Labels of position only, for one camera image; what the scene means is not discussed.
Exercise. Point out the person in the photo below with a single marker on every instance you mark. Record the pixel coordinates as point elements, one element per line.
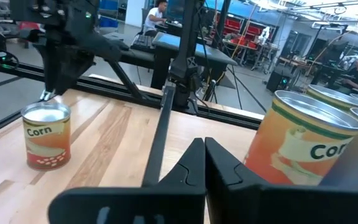
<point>357,77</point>
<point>152,18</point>

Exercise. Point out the black computer box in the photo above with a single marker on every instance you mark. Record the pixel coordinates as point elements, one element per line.
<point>277,82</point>

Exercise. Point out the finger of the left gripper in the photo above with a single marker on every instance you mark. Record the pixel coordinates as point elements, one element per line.
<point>73,71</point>
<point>51,77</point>

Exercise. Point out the wooden shelf with black frame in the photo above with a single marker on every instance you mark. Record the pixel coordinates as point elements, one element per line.
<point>222,130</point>

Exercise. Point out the blue storage bins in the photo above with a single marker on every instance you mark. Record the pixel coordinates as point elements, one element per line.
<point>108,14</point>

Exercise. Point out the rack with red bins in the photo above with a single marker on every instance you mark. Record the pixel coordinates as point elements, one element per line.
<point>232,26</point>
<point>255,32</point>

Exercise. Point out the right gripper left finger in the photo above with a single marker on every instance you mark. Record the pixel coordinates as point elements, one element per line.
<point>129,205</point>

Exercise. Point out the grey desk with black base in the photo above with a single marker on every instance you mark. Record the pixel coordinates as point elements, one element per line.
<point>197,51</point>

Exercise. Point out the workbench table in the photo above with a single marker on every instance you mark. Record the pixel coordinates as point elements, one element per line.
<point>247,46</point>

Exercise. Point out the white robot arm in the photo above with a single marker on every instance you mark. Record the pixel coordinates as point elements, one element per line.
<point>264,34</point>

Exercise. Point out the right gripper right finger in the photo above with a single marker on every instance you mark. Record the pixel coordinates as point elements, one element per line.
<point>259,205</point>

